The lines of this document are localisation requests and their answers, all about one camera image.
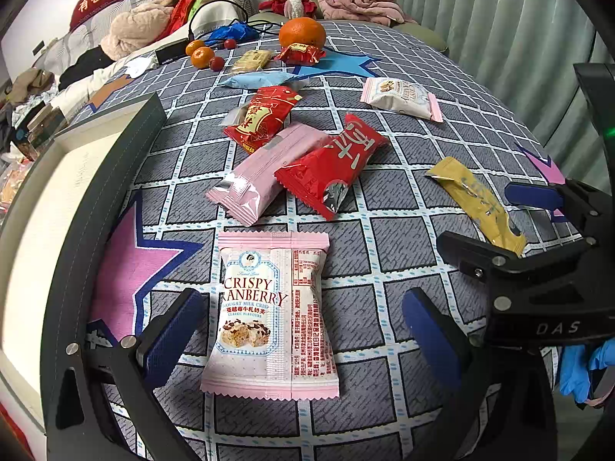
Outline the dark grey storage box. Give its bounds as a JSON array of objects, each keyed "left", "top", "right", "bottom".
[{"left": 0, "top": 92, "right": 168, "bottom": 461}]

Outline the blue plastic bag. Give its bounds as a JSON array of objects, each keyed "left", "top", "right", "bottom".
[{"left": 206, "top": 22, "right": 263, "bottom": 44}]

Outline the beige plush garment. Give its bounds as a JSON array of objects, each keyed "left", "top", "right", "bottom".
[{"left": 100, "top": 2, "right": 181, "bottom": 61}]

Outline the light blue snack packet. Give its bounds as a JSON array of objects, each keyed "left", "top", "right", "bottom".
[{"left": 221, "top": 71, "right": 301, "bottom": 91}]

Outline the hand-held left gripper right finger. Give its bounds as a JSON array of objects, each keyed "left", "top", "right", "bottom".
[{"left": 401, "top": 288, "right": 563, "bottom": 461}]

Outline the pink folded blanket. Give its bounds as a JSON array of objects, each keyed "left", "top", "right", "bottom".
[{"left": 316, "top": 0, "right": 419, "bottom": 25}]

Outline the pale green curtain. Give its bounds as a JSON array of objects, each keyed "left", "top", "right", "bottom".
[{"left": 375, "top": 0, "right": 615, "bottom": 188}]

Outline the grey striped sofa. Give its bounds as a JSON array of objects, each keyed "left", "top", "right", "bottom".
[{"left": 0, "top": 0, "right": 255, "bottom": 106}]

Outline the red wrapped candy packet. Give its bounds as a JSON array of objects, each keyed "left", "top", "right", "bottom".
[{"left": 275, "top": 44, "right": 326, "bottom": 65}]

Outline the black power adapter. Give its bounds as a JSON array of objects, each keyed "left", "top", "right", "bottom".
[{"left": 155, "top": 41, "right": 192, "bottom": 64}]

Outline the person's right hand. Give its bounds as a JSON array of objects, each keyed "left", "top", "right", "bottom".
[{"left": 557, "top": 338, "right": 615, "bottom": 406}]

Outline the large orange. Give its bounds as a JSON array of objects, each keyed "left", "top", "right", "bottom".
[{"left": 279, "top": 18, "right": 326, "bottom": 51}]

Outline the black cable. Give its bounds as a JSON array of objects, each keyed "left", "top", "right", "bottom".
[{"left": 187, "top": 0, "right": 289, "bottom": 41}]

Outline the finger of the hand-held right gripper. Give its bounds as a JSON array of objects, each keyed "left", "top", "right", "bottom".
[
  {"left": 504, "top": 177, "right": 615, "bottom": 250},
  {"left": 436, "top": 230, "right": 544, "bottom": 298}
]

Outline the yellow stick packet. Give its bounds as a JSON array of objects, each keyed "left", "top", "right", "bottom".
[{"left": 425, "top": 156, "right": 528, "bottom": 256}]

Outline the bright red snack packet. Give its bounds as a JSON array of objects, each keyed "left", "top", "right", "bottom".
[{"left": 274, "top": 113, "right": 391, "bottom": 222}]

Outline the white pink snack packet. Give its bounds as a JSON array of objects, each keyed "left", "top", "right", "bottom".
[
  {"left": 360, "top": 77, "right": 444, "bottom": 123},
  {"left": 199, "top": 230, "right": 341, "bottom": 401}
]

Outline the pile of snack bags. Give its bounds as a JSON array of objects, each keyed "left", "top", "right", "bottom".
[{"left": 0, "top": 101, "right": 63, "bottom": 212}]

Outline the clear biscuit packet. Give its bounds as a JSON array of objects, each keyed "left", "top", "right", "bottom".
[{"left": 229, "top": 49, "right": 274, "bottom": 72}]

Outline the red gold printed snack packet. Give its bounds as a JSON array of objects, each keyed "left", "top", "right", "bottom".
[{"left": 222, "top": 85, "right": 304, "bottom": 155}]

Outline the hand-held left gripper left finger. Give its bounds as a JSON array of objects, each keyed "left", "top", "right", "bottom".
[{"left": 45, "top": 288, "right": 207, "bottom": 461}]

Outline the grey plaid star cloth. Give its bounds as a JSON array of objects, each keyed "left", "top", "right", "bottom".
[{"left": 86, "top": 19, "right": 570, "bottom": 461}]

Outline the plain pink snack packet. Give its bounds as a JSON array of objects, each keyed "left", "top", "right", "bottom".
[{"left": 206, "top": 122, "right": 332, "bottom": 227}]

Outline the black garment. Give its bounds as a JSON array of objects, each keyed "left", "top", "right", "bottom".
[{"left": 58, "top": 47, "right": 116, "bottom": 88}]

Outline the red white plush item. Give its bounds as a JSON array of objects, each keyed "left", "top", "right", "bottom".
[{"left": 258, "top": 0, "right": 318, "bottom": 19}]

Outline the red fabric bag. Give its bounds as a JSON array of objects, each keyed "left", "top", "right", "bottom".
[{"left": 166, "top": 0, "right": 206, "bottom": 36}]

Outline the white crumpled tissue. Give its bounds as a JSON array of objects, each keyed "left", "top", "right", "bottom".
[{"left": 120, "top": 55, "right": 158, "bottom": 78}]

